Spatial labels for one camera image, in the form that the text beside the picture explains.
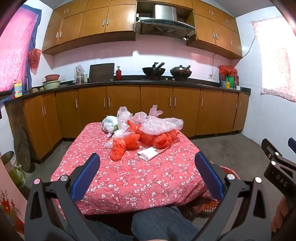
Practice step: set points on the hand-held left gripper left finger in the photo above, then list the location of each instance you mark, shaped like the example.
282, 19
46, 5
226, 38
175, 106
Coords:
85, 173

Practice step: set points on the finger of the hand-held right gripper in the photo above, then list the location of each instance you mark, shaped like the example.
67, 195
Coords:
269, 148
292, 142

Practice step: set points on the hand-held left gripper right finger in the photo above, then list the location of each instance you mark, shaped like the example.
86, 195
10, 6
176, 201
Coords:
208, 176

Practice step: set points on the red plastic waste basket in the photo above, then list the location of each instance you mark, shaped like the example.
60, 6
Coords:
231, 171

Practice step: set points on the orange plastic bag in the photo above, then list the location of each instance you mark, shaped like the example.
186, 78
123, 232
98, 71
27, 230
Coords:
133, 141
116, 150
161, 140

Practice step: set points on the clear plastic bag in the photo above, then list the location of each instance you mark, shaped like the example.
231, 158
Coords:
120, 133

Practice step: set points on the white green plastic bag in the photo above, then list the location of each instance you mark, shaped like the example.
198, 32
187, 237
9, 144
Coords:
108, 122

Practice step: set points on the white paper sheet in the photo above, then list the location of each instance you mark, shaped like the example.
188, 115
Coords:
149, 153

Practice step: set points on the large clear bubble wrap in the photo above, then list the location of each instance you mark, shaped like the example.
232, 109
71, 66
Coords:
161, 125

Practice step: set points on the small clear bubble wrap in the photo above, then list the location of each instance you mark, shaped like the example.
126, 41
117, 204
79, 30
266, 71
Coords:
123, 114

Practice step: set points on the pink plastic bag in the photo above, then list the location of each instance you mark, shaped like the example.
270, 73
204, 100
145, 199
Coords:
156, 111

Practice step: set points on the person's right hand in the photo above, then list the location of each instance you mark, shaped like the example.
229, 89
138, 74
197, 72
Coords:
278, 215

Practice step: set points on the red floral tablecloth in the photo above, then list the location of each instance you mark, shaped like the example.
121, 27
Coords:
138, 180

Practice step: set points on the person's leg in jeans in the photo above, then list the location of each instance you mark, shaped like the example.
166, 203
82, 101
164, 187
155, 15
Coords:
106, 233
161, 224

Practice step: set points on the dark wooden stump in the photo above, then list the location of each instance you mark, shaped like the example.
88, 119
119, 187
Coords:
23, 148

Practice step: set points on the white mug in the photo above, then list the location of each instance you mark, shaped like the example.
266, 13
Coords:
238, 88

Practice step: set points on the blue cup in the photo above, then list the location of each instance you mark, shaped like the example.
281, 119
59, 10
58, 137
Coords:
223, 84

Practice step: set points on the wooden base cabinets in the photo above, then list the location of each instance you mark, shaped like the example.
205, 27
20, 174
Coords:
124, 104

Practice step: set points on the floral printed cloth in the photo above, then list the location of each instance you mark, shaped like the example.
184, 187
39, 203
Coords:
9, 208

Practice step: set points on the floral window curtain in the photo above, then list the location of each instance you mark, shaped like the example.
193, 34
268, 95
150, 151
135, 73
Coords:
275, 58

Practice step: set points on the stacked bowls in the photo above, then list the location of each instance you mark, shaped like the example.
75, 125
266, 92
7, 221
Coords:
52, 85

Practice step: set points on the jar in clear bag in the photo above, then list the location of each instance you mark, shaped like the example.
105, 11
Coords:
78, 74

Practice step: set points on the red plastic basin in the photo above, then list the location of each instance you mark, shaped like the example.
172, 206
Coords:
52, 77

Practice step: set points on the dark cutting board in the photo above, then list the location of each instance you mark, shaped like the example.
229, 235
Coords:
101, 73

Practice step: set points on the gas stove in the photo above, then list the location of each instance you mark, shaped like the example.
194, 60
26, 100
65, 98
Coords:
168, 79

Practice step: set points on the red bottle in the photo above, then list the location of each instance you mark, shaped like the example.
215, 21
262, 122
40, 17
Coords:
118, 74

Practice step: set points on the wok with lid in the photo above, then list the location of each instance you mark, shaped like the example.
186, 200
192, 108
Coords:
180, 71

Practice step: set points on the yellow detergent bottle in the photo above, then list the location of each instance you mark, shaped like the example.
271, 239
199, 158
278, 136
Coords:
17, 89

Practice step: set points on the black wok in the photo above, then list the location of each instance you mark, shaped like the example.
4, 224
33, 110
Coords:
153, 71

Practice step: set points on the red hanging plastic bag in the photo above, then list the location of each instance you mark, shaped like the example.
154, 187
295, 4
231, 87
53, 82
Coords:
34, 58

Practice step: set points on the pink blue hanging cloth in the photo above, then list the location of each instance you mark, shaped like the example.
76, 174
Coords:
16, 46

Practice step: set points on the steel range hood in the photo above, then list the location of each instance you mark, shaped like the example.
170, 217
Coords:
161, 25

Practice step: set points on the wooden wall cabinet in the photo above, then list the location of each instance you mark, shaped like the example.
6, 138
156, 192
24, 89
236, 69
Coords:
215, 30
92, 23

